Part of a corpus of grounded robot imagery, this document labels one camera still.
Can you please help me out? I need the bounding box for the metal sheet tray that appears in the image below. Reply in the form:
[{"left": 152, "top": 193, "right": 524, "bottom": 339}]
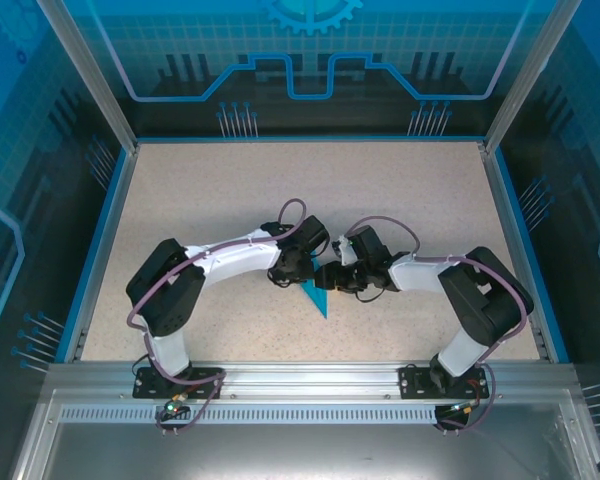
[{"left": 9, "top": 388, "right": 600, "bottom": 480}]

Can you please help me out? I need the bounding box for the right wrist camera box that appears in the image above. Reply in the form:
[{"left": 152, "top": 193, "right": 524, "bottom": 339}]
[{"left": 332, "top": 237, "right": 357, "bottom": 267}]

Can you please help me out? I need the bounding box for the aluminium frame post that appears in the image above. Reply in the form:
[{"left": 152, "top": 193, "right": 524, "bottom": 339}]
[
  {"left": 482, "top": 0, "right": 584, "bottom": 154},
  {"left": 37, "top": 0, "right": 140, "bottom": 154}
]

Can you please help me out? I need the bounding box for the blue aluminium table side rail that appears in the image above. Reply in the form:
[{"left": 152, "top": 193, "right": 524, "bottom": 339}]
[
  {"left": 479, "top": 142, "right": 572, "bottom": 365},
  {"left": 54, "top": 144, "right": 140, "bottom": 364}
]

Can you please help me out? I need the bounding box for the slotted aluminium cable duct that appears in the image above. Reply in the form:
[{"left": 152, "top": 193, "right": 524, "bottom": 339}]
[{"left": 58, "top": 405, "right": 441, "bottom": 424}]

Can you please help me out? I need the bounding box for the arm cable connector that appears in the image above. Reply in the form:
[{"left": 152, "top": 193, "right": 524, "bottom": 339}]
[
  {"left": 442, "top": 399, "right": 481, "bottom": 416},
  {"left": 160, "top": 392, "right": 189, "bottom": 417}
]

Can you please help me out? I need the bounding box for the right arm cable connector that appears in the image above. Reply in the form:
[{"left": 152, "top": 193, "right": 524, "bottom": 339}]
[{"left": 442, "top": 399, "right": 481, "bottom": 416}]

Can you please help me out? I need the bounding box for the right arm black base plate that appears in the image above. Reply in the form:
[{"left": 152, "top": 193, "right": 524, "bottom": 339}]
[{"left": 398, "top": 363, "right": 491, "bottom": 400}]

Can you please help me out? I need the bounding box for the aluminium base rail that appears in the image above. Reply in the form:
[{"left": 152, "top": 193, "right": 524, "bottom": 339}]
[{"left": 46, "top": 360, "right": 579, "bottom": 401}]

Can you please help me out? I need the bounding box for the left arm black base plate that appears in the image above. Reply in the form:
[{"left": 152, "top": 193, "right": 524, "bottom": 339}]
[{"left": 132, "top": 366, "right": 226, "bottom": 400}]

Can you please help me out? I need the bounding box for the blue paper sheet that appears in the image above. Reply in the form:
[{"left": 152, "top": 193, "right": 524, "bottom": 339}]
[{"left": 299, "top": 252, "right": 329, "bottom": 321}]

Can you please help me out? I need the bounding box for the left arm cable connector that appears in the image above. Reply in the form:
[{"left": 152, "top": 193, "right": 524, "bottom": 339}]
[{"left": 160, "top": 392, "right": 189, "bottom": 417}]

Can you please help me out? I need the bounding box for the blue aluminium table end rail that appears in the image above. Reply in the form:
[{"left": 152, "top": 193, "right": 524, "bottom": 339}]
[{"left": 134, "top": 133, "right": 487, "bottom": 146}]

